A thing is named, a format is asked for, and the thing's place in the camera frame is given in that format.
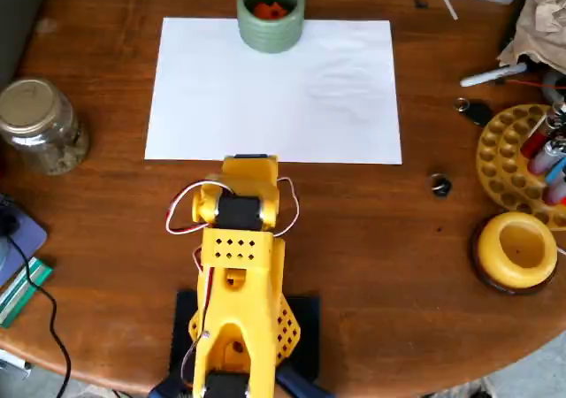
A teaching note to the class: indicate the blue lighter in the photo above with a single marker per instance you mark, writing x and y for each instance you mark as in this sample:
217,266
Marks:
557,170

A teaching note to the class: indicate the yellow round holed tray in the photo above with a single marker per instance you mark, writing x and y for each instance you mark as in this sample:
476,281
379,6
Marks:
504,159

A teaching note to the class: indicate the yellow hollow candle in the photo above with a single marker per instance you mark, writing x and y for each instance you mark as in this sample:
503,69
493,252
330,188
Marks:
491,247

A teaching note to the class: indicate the pink lighter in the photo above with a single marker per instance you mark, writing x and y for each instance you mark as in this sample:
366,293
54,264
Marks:
545,157

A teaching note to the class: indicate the white marker pen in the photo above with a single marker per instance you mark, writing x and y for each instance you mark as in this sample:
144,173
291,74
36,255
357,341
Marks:
491,75

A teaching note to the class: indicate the green ribbed cup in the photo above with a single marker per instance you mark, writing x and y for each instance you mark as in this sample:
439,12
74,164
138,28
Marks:
270,35

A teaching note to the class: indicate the green white book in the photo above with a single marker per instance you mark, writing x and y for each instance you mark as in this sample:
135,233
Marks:
22,289

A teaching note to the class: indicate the white curved tube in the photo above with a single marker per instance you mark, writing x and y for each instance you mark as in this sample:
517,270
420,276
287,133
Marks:
550,88

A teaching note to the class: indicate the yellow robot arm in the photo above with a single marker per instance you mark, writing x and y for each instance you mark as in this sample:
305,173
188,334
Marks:
239,292

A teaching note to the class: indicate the glass jar gold lid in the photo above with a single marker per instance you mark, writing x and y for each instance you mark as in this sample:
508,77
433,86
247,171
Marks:
37,128

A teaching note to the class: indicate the crumpled brown paper bag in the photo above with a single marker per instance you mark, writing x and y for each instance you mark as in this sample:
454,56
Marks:
546,22

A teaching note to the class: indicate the red lighter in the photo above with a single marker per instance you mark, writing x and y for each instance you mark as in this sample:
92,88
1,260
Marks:
537,137

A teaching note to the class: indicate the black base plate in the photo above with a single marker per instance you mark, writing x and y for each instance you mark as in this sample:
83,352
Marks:
305,340

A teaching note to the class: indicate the grey upholstered furniture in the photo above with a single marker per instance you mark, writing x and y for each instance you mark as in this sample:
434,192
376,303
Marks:
17,13

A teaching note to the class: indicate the white paper sheet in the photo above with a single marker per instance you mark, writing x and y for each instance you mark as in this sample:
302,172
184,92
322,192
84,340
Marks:
274,106

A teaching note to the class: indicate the purple notebook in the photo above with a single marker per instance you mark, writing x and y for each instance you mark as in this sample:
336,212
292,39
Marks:
24,241

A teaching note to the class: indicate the blue clamp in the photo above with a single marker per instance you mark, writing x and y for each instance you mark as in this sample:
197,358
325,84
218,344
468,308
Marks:
170,387
300,384

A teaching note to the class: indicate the orange plastic block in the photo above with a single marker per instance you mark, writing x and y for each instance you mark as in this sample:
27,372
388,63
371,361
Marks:
270,11

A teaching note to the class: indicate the black key fob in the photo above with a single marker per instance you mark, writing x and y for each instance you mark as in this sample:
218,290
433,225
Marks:
475,110

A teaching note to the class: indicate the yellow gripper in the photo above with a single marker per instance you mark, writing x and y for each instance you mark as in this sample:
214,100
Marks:
250,164

